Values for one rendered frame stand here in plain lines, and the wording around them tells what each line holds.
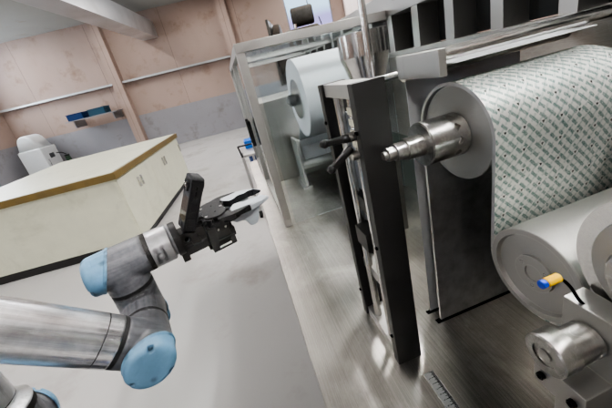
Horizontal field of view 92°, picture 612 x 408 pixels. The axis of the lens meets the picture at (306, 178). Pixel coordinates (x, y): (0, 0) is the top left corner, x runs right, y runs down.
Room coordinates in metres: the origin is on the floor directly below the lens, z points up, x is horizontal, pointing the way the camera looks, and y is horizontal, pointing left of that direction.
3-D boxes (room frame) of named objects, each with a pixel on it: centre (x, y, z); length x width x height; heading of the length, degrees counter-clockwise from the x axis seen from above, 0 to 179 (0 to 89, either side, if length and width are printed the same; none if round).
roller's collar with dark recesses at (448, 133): (0.41, -0.20, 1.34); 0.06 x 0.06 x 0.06; 10
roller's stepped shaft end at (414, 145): (0.40, -0.14, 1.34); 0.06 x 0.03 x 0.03; 100
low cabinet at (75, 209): (4.28, 3.08, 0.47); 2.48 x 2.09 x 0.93; 4
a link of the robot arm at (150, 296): (0.48, 0.37, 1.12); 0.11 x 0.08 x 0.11; 29
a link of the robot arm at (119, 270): (0.50, 0.38, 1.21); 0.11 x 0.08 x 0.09; 119
